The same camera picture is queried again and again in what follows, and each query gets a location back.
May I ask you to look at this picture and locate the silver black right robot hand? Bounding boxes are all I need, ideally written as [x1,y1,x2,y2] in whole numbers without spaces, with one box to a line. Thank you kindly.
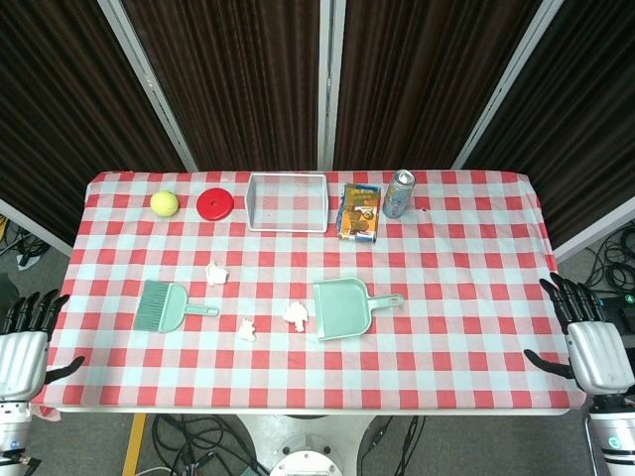
[524,272,635,397]

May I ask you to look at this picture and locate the silver blue drink can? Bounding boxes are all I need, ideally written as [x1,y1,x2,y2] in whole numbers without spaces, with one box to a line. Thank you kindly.
[382,169,416,219]

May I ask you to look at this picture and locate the red round disc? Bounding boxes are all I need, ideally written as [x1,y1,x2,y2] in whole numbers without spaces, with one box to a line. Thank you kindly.
[195,187,234,221]

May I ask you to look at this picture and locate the orange blue snack packet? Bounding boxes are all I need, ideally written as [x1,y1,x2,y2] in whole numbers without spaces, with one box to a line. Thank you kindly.
[337,181,382,244]

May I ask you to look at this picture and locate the black coiled cable pile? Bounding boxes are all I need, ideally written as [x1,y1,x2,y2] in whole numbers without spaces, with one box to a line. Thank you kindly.
[584,222,635,295]

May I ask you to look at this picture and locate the green hand broom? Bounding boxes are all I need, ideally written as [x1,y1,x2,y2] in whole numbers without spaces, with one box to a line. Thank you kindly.
[132,280,220,334]

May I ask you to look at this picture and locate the clear plastic tray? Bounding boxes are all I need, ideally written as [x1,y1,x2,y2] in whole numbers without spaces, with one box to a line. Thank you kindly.
[244,173,329,234]

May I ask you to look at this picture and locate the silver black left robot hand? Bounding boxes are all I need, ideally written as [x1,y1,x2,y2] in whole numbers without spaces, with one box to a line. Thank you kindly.
[0,291,85,401]

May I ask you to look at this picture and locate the yellow tennis ball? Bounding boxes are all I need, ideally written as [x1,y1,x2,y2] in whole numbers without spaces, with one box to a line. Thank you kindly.
[150,190,180,218]

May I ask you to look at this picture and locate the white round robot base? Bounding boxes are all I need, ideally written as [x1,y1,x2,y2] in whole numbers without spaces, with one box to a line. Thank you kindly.
[232,414,378,476]

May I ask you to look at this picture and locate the grey slanted partition post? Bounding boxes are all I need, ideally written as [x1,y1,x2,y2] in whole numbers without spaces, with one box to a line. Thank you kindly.
[450,0,565,171]
[97,0,199,173]

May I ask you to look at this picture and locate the dark brown ribbed panel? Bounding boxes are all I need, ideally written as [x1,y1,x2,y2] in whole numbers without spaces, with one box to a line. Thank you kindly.
[0,0,188,245]
[465,0,635,248]
[334,0,542,173]
[123,0,323,173]

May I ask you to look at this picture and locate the red white checkered tablecloth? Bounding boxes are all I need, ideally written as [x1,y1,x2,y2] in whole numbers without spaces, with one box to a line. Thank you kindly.
[32,170,586,422]

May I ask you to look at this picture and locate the black cables with yellow plug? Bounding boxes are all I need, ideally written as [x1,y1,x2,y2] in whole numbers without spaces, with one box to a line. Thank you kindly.
[0,216,51,272]

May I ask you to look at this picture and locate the grey upright partition post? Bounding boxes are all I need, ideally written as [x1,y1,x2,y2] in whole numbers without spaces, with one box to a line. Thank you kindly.
[317,0,347,171]

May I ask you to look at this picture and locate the green plastic dustpan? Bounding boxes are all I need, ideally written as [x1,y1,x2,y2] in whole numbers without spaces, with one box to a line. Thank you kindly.
[313,277,406,342]

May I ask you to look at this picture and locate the black floor cable bundle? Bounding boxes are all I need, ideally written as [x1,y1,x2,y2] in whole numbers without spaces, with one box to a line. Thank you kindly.
[364,415,428,476]
[151,414,269,476]

